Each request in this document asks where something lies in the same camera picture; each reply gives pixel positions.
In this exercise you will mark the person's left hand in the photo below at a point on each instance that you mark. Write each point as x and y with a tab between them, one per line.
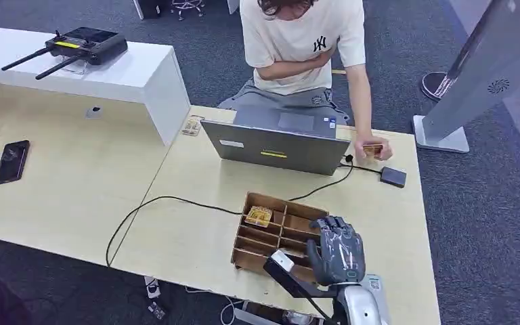
370	142

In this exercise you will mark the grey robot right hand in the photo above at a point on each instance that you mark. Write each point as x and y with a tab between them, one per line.
343	255

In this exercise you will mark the yellow printed card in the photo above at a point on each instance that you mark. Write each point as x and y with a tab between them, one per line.
373	150
258	216

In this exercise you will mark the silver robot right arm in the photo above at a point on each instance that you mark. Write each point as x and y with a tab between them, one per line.
358	307

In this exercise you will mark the small black external drive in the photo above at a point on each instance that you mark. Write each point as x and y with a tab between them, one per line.
393	176

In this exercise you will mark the wooden divided card box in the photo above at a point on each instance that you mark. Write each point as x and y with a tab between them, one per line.
264	244

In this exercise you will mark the grey laptop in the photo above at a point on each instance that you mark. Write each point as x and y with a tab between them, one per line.
273	150

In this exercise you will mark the person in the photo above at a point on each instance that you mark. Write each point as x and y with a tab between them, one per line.
300	45

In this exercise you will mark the grey kiosk stand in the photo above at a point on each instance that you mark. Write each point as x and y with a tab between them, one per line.
480	76

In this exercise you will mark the white power strip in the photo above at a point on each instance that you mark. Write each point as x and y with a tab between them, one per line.
152	288

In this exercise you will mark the small power adapter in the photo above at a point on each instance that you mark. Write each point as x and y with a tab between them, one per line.
157	310

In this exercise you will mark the office chair base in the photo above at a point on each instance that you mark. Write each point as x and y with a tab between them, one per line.
188	6

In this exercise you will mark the white desk riser shelf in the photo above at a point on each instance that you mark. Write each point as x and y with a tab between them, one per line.
143	76

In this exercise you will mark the black cabinet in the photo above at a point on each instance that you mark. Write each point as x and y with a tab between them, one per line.
151	7

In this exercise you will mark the black remote controller with antennas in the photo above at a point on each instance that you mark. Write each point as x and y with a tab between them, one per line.
87	45

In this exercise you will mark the clear plastic stand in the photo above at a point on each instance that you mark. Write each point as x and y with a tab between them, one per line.
77	68

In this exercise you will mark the black smartphone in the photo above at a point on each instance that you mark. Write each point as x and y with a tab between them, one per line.
12	162

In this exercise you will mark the round metal post base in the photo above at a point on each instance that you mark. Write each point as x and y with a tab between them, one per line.
432	85

